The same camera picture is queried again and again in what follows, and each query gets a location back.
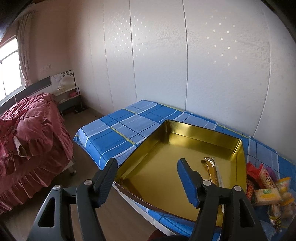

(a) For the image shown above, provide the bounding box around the red flat snack packet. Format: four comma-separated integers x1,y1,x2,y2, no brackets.
246,162,265,189

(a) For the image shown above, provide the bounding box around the pink curtain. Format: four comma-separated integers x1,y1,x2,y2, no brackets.
16,11,35,87

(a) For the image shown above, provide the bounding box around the gold stick packet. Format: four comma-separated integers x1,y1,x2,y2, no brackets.
204,157,224,187

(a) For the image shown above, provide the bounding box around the blue plaid bed sheet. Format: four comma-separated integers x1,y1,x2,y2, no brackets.
73,100,295,237

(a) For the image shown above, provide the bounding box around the green cracker packet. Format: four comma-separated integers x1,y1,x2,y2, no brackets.
254,188,282,206

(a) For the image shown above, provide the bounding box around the gold lined dark gift box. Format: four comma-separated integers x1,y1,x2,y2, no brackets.
114,120,247,222

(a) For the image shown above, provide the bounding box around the red quilted bed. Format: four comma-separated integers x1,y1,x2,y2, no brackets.
1,93,73,213

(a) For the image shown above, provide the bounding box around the orange edged clear snack bag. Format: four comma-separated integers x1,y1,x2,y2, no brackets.
268,177,295,232

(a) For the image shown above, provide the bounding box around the red white biscuit packet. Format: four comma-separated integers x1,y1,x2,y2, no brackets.
259,164,277,189

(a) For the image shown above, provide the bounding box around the white bedside table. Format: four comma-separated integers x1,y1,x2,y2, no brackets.
50,69,82,115

